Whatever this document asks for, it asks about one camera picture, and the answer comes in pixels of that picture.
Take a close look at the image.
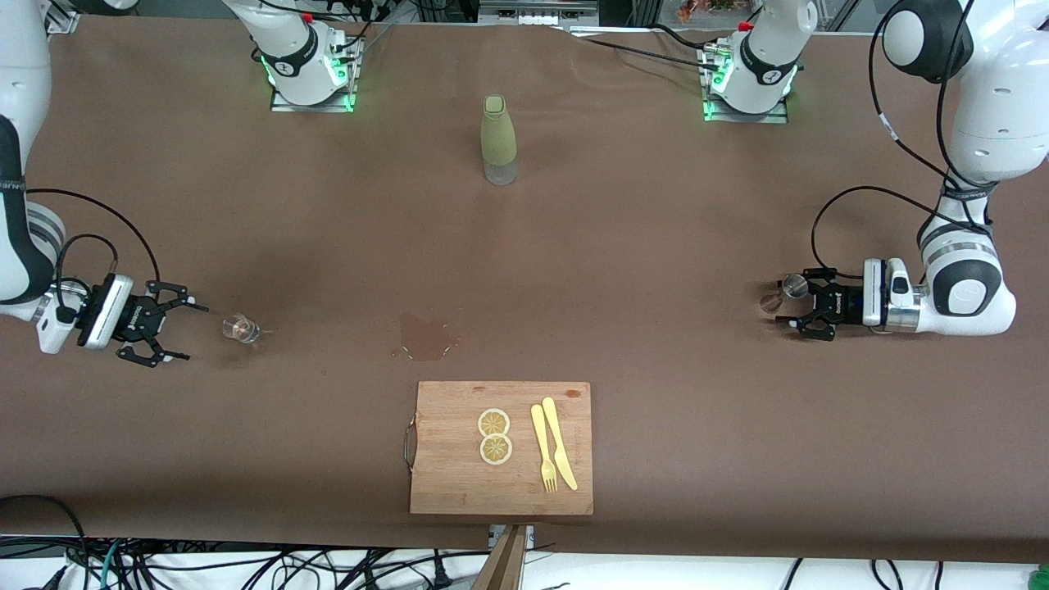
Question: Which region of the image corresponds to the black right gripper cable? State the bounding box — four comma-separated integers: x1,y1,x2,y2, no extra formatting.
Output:
54,234,120,308

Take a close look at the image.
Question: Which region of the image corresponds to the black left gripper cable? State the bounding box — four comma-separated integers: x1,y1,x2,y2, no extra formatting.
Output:
869,0,980,185

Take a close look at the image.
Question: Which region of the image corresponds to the grey power strip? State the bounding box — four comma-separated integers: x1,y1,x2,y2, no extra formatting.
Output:
479,0,601,25

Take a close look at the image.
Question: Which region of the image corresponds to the wooden post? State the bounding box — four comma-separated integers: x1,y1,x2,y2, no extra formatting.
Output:
473,524,529,590

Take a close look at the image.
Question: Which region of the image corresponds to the black floor cable loop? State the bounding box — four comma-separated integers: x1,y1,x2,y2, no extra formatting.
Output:
0,494,89,590

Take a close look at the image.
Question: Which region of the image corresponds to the aluminium arm base plate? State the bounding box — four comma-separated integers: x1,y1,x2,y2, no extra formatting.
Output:
270,88,356,114
702,98,790,125

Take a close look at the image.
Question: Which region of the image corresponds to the brown table cover sheet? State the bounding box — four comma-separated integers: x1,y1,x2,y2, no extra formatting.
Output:
0,15,1049,566

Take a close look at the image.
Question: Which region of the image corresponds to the clear glass beaker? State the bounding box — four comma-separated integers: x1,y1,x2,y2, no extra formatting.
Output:
222,312,261,345

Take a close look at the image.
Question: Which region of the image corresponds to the black right camera cable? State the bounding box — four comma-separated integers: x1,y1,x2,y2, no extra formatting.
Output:
23,188,161,286

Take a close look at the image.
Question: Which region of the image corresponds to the steel double jigger cup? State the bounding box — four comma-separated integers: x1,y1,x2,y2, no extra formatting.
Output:
760,275,809,315

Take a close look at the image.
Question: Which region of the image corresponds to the yellow plastic knife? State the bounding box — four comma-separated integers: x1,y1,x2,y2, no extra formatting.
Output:
542,397,579,491

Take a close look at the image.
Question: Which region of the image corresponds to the wooden cutting board with handle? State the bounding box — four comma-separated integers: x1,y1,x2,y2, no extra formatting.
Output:
404,381,594,516

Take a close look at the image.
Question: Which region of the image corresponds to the yellow plastic fork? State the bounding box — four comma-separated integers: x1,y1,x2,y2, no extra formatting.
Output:
530,404,559,494

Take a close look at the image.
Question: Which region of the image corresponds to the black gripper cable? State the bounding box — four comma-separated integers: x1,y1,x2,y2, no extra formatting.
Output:
54,234,120,308
869,0,980,185

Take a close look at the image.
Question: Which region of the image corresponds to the black camera cable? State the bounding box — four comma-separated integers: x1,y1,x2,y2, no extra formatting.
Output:
23,188,161,286
811,186,951,275

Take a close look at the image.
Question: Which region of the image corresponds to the green cable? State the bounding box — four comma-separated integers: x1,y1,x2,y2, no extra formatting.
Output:
97,542,124,590

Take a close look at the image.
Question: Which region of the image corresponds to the black left camera cable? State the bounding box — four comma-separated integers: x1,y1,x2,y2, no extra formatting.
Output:
811,186,951,275

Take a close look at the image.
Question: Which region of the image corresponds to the green sleeved glass bottle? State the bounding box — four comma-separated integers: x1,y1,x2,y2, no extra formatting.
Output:
480,95,519,186

